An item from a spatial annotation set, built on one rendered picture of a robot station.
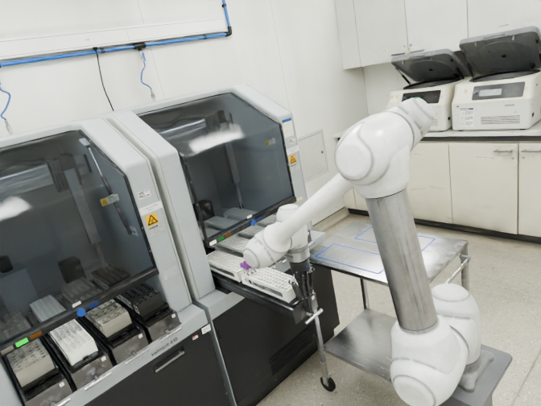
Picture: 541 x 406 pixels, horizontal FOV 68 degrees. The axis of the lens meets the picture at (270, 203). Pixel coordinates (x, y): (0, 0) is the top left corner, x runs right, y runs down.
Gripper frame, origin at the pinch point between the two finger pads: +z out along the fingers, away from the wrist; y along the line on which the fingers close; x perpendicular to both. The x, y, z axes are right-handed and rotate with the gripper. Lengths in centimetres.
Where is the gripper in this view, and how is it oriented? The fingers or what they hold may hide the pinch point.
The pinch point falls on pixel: (307, 304)
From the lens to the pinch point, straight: 161.6
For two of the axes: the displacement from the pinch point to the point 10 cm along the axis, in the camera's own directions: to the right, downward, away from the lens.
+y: -7.2, 3.6, -6.0
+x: 6.7, 1.1, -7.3
